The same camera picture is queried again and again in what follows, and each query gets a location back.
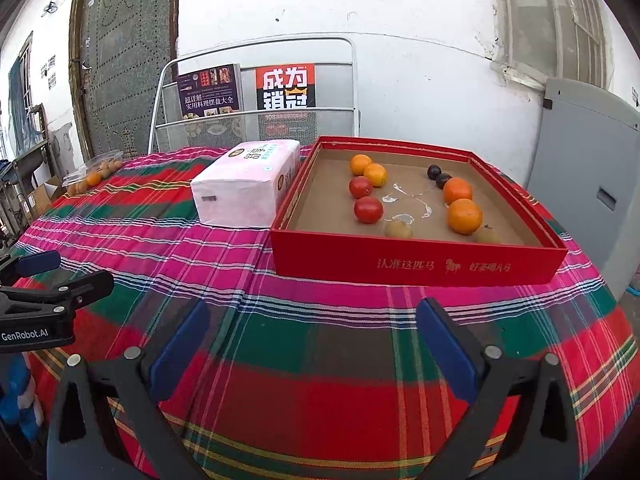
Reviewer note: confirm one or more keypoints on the white pink tissue pack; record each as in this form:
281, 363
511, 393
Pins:
244, 188

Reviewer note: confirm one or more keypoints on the mandarin orange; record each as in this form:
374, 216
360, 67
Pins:
456, 189

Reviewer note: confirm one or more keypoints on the blue gloved left hand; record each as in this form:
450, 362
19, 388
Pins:
20, 406

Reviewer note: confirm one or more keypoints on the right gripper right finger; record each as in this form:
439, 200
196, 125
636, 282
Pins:
541, 441

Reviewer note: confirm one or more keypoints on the dark blue cookbook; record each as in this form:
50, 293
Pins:
211, 92

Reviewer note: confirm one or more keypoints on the red cardboard tray box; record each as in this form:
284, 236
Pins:
317, 236

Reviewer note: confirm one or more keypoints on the dark plum back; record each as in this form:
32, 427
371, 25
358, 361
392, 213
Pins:
441, 180

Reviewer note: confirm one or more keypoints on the red black book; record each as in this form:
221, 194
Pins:
285, 87

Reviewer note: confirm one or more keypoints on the red tomato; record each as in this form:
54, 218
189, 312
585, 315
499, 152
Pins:
368, 210
360, 187

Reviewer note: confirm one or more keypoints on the grey cabinet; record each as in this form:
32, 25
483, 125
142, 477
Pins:
586, 173

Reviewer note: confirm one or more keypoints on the large orange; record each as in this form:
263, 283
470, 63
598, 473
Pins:
464, 216

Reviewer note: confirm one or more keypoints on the dark plum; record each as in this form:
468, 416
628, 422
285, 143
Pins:
433, 172
441, 180

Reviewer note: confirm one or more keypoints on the red tomato front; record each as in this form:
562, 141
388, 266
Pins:
360, 187

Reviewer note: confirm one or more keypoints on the clear plastic fruit container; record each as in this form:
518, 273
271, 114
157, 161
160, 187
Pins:
92, 173

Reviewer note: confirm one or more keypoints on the cardboard box on shelf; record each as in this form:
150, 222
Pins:
42, 198

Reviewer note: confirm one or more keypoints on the small orange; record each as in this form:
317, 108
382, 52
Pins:
376, 174

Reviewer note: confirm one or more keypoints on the plaid red tablecloth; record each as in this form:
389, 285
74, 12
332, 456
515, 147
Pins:
304, 379

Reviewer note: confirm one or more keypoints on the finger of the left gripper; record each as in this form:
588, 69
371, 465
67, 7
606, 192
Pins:
13, 268
75, 294

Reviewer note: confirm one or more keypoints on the metal shelf cart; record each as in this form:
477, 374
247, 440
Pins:
18, 179

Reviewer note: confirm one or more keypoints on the white metal mesh rack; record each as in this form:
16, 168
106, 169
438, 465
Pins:
336, 112

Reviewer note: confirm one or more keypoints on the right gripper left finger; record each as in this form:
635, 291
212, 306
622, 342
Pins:
83, 440

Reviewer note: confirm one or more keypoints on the studded metal door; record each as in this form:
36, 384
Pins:
117, 50

